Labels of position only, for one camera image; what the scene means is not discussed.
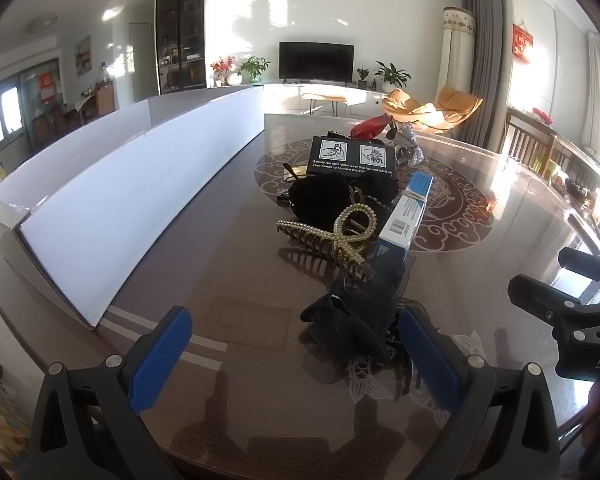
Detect orange lounge chair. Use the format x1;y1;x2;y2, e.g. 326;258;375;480
381;85;484;136

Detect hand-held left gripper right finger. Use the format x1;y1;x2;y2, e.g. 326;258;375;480
397;306;563;480

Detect white tape strip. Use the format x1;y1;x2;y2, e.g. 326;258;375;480
110;308;229;354
100;317;224;371

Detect red wall hanging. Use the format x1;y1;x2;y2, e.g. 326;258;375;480
512;23;531;65

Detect gold pearl hair claw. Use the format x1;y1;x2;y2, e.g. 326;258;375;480
275;202;379;282

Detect blue white medicine box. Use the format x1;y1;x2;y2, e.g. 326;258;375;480
377;170;434;257

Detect wooden side cabinet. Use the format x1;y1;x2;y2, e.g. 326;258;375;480
95;80;117;116

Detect black flat television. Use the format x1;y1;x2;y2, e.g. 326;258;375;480
279;41;355;83

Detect white television console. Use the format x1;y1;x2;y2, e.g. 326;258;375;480
262;82;396;121

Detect small wooden hairpin-leg table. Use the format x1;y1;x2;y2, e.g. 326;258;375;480
301;92;350;117

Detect wooden slatted chair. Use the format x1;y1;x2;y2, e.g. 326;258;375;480
500;109;559;171

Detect white covered standing air conditioner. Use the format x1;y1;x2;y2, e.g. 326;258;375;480
437;6;477;107

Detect white foam board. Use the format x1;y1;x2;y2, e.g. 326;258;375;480
0;85;266;332

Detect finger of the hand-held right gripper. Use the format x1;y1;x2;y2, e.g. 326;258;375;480
558;247;600;293
508;274;600;336

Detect patterned cloth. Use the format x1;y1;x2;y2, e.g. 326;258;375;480
0;345;32;480

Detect large leafy potted plant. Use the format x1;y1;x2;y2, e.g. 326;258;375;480
374;61;412;94

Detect framed wall painting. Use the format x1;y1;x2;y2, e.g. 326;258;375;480
75;35;92;77

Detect white door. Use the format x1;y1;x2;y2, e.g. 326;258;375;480
130;22;154;103

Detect black printed box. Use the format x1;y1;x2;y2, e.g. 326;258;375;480
310;136;397;177

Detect round ceiling lamp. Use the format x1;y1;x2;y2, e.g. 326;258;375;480
28;14;59;34

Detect red flowers in white vase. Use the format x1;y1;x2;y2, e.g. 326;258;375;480
210;56;244;87

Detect dark glass display cabinet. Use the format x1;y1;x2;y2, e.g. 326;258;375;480
155;0;207;96

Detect grey curtain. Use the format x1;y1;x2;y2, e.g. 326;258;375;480
461;0;512;147

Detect black mesh hair bow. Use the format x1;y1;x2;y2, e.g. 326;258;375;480
300;249;422;401

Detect black bead-trimmed hair accessory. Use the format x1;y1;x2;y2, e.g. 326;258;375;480
347;172;401;207

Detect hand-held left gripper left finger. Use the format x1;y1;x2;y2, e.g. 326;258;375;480
25;305;193;480

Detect brown patterned glass desktop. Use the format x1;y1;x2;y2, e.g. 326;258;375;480
0;112;600;480

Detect red foil packet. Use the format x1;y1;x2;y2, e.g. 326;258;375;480
351;115;392;141

